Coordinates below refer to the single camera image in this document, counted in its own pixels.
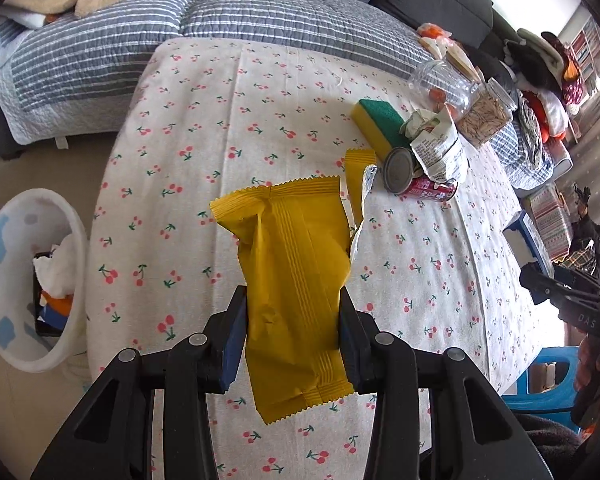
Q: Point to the grey striped sofa cover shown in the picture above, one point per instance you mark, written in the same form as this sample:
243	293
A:
105	50

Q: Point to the white pillow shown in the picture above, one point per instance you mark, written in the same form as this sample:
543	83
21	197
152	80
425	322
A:
25	15

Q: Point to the red drink can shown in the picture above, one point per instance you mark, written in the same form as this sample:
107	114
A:
425	187

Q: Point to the orange peel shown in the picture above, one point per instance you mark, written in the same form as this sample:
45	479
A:
60	305

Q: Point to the torn yellow snack wrapper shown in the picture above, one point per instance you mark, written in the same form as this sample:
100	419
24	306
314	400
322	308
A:
355	175

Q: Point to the bookshelf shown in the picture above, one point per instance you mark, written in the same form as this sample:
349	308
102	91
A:
590	50

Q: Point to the clear jar of seeds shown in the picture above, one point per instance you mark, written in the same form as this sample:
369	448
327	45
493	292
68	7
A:
482	120

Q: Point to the blue plastic stool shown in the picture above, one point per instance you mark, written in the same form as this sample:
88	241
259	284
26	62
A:
545	360

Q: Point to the yellow and green sponge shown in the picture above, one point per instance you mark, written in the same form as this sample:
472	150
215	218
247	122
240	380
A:
375	120

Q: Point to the blue box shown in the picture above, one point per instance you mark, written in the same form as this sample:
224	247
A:
530	240

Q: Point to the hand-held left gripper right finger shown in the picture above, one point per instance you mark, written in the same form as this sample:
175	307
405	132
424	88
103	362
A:
352	350

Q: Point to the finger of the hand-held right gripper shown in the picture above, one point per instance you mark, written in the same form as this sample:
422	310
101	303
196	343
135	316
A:
577	280
537	282

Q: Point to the pile of clothes and toys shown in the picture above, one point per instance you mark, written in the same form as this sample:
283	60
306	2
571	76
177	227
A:
535	70

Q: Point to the orange and white plush toy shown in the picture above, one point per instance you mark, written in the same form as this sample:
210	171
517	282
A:
432	32

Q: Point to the person's dark fuzzy pants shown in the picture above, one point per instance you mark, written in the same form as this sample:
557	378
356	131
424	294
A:
555	450

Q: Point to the white tissue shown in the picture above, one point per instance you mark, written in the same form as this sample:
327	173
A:
60	270

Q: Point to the white plastic trash bin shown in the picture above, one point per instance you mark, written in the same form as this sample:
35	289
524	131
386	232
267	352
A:
10	240

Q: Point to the glass jar with oranges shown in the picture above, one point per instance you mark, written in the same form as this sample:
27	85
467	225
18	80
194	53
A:
440	82

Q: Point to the patterned storage box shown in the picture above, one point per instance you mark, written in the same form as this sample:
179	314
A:
550	215

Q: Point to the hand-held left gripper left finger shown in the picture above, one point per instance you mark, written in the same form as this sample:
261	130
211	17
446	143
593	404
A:
232	340

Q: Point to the small white carton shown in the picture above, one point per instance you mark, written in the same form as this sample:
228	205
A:
437	147

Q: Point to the cherry print tablecloth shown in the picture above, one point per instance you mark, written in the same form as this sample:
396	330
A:
190	100

